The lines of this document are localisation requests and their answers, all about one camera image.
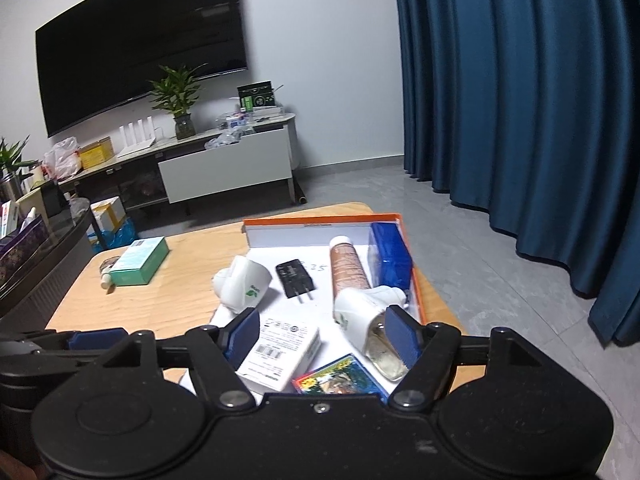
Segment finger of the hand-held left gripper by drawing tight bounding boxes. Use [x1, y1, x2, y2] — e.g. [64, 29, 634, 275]
[68, 327, 130, 353]

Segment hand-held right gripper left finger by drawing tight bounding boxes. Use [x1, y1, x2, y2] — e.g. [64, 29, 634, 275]
[99, 306, 262, 409]

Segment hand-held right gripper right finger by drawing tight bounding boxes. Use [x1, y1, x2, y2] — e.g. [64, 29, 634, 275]
[384, 304, 557, 409]

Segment white printed carton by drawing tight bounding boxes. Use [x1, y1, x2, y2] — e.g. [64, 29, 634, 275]
[234, 310, 322, 394]

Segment white repellent device with bottle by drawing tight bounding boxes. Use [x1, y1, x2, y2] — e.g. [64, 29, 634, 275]
[333, 284, 412, 382]

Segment white plug-in repellent device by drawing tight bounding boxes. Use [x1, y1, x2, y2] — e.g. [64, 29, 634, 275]
[212, 254, 273, 314]

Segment playing card box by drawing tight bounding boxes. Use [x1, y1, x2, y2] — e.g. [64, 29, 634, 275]
[291, 353, 389, 397]

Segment black plug charger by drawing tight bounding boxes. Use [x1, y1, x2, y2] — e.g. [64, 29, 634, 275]
[274, 258, 317, 306]

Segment orange and white cardboard box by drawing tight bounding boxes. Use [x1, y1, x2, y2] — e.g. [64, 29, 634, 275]
[177, 212, 429, 397]

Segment blue plastic case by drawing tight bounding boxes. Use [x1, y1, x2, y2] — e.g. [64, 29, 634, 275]
[368, 222, 414, 294]

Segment copper cosmetic tube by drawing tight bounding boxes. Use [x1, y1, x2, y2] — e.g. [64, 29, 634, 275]
[328, 235, 372, 294]

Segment person's left forearm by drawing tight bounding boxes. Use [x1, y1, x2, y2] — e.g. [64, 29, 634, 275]
[0, 449, 38, 480]

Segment small glass bottle white cap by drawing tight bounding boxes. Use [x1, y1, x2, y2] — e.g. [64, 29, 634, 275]
[98, 257, 121, 291]

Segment black coffee table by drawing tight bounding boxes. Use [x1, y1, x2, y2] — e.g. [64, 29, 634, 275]
[0, 204, 99, 322]

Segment teal cardboard box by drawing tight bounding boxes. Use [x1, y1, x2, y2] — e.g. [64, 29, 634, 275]
[108, 236, 170, 287]

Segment blue bottle pack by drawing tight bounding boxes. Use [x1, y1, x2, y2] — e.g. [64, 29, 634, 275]
[87, 217, 141, 257]

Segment purple tin tray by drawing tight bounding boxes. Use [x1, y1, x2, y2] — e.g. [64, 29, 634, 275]
[0, 219, 51, 287]

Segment white and yellow carton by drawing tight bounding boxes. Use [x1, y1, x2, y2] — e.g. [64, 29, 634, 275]
[89, 195, 127, 234]

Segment row of medicine boxes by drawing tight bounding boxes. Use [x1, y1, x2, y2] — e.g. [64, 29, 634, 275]
[0, 199, 21, 242]

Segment beige box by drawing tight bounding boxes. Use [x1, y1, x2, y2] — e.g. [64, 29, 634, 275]
[14, 187, 51, 227]

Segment TV cabinet with white drawer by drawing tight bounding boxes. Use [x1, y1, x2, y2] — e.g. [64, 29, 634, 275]
[59, 111, 301, 217]

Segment white and red plastic bag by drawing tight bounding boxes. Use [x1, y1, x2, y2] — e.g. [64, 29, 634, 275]
[42, 136, 84, 181]

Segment yellow box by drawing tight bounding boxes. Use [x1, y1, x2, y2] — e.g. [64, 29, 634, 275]
[78, 136, 115, 170]

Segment potted plant in metal pot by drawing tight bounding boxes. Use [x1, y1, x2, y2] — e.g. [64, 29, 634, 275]
[0, 134, 39, 202]

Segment clear plastic bags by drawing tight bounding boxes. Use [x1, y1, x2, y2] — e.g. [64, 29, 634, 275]
[203, 129, 246, 150]

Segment white router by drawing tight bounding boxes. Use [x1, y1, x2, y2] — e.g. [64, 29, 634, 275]
[114, 115, 157, 156]

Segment pile of small boxes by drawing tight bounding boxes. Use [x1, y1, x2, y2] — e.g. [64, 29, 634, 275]
[214, 109, 252, 129]

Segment black and green box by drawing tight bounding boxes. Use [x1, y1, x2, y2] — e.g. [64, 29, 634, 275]
[236, 81, 277, 113]

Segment potted plant in glass vase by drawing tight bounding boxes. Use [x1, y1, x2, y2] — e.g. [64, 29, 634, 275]
[147, 63, 209, 141]

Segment blue curtain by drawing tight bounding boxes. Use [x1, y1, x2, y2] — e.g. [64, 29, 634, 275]
[390, 0, 640, 349]

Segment black wall television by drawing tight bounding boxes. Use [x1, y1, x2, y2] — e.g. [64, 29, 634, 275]
[34, 0, 250, 139]

